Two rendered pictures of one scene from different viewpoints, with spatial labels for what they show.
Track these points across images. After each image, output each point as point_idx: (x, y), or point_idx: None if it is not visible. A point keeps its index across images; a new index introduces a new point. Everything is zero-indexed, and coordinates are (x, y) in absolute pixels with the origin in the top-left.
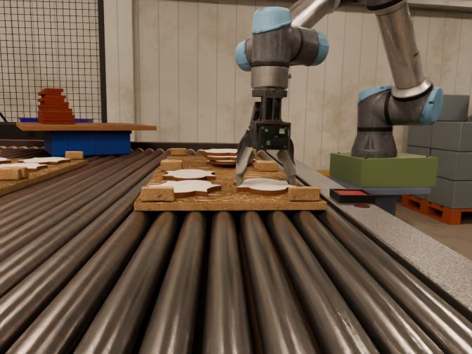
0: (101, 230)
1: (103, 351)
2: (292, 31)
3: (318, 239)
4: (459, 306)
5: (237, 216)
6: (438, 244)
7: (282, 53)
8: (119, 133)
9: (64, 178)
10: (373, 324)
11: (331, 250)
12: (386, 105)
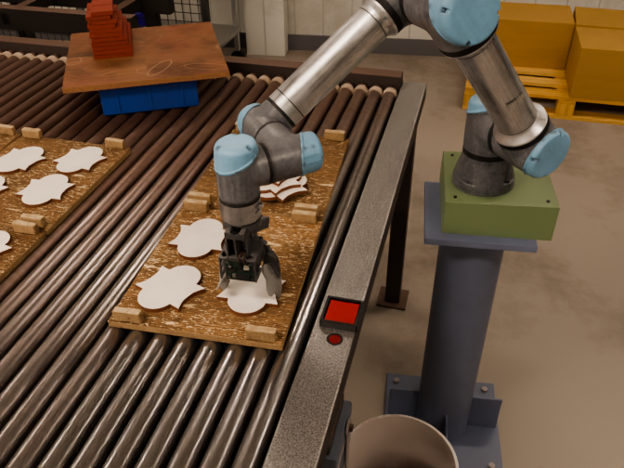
0: (69, 362)
1: None
2: (255, 168)
3: (224, 415)
4: None
5: None
6: (317, 444)
7: (242, 196)
8: (180, 82)
9: (92, 201)
10: None
11: (214, 440)
12: (490, 136)
